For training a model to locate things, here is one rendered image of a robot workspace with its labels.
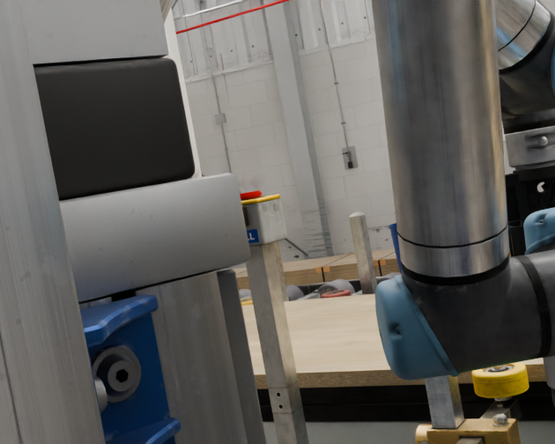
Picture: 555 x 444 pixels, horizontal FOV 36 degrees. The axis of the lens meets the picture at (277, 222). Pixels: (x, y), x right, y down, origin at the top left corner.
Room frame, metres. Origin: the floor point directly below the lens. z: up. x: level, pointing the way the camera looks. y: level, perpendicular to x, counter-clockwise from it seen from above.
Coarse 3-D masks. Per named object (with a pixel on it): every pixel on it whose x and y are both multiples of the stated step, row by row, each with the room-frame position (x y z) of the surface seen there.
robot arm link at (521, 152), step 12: (528, 132) 0.98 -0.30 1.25; (540, 132) 0.97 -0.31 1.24; (552, 132) 0.97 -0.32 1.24; (516, 144) 0.99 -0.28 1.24; (528, 144) 0.98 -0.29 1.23; (540, 144) 0.97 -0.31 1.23; (552, 144) 0.97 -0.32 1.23; (516, 156) 0.99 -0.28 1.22; (528, 156) 0.98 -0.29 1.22; (540, 156) 0.97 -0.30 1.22; (552, 156) 0.97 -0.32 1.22; (516, 168) 1.01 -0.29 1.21; (528, 168) 0.99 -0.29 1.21
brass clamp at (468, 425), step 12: (468, 420) 1.19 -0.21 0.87; (480, 420) 1.18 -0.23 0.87; (492, 420) 1.18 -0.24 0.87; (516, 420) 1.16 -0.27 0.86; (420, 432) 1.20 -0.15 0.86; (432, 432) 1.18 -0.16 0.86; (444, 432) 1.17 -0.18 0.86; (456, 432) 1.16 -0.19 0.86; (468, 432) 1.15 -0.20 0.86; (480, 432) 1.14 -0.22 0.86; (492, 432) 1.13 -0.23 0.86; (504, 432) 1.13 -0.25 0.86; (516, 432) 1.16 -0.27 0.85
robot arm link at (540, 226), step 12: (528, 216) 0.73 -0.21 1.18; (540, 216) 0.71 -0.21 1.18; (552, 216) 0.70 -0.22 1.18; (528, 228) 0.72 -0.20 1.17; (540, 228) 0.70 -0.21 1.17; (552, 228) 0.69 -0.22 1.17; (528, 240) 0.72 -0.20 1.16; (540, 240) 0.70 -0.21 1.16; (552, 240) 0.69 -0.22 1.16; (528, 252) 0.72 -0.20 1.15
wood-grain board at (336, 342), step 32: (288, 320) 2.08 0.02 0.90; (320, 320) 2.00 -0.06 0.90; (352, 320) 1.93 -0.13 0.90; (256, 352) 1.75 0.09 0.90; (320, 352) 1.64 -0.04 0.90; (352, 352) 1.59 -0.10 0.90; (256, 384) 1.56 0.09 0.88; (320, 384) 1.49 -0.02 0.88; (352, 384) 1.46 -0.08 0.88; (384, 384) 1.43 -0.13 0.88; (416, 384) 1.40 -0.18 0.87
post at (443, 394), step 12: (432, 384) 1.18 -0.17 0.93; (444, 384) 1.17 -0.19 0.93; (456, 384) 1.19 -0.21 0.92; (432, 396) 1.18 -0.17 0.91; (444, 396) 1.17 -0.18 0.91; (456, 396) 1.19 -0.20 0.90; (432, 408) 1.18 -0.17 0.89; (444, 408) 1.18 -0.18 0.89; (456, 408) 1.18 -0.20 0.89; (432, 420) 1.19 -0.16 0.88; (444, 420) 1.18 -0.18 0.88; (456, 420) 1.17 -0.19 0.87
